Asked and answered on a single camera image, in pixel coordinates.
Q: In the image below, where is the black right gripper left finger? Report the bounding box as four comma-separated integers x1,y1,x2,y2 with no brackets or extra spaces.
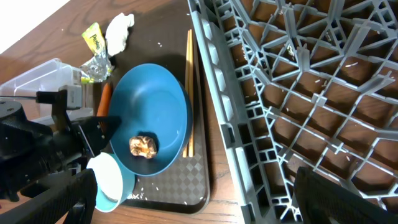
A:
1,169,98,224

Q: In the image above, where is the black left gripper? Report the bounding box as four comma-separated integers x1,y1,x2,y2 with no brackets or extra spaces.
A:
52,90,121,167

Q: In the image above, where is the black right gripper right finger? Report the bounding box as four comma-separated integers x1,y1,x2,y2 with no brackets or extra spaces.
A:
294,167,397,224

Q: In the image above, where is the orange carrot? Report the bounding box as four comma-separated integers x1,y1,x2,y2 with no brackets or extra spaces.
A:
96,83,113,116

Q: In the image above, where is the brown food scrap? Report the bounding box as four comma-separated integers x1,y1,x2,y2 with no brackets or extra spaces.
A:
129,136,157,159

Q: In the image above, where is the yellow green foil wrapper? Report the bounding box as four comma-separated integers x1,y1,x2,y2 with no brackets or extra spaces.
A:
80,22,114,84

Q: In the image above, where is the blue plate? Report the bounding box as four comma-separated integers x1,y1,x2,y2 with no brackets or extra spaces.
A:
109,63,193,176

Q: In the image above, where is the white napkin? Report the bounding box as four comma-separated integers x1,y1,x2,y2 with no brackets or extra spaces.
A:
105,13,134,57

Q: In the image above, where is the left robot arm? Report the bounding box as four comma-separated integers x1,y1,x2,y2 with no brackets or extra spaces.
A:
1,90,121,202

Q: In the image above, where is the grey dishwasher rack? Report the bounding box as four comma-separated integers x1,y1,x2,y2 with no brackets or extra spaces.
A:
188,0,397,223

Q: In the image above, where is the light blue rice bowl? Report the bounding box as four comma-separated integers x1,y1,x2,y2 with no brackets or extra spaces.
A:
86,152,136,213

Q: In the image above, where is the clear plastic bin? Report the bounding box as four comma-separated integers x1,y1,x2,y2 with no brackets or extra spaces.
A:
1,58,94,126

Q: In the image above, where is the dark brown serving tray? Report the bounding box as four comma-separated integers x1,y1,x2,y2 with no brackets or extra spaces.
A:
110,1,210,215

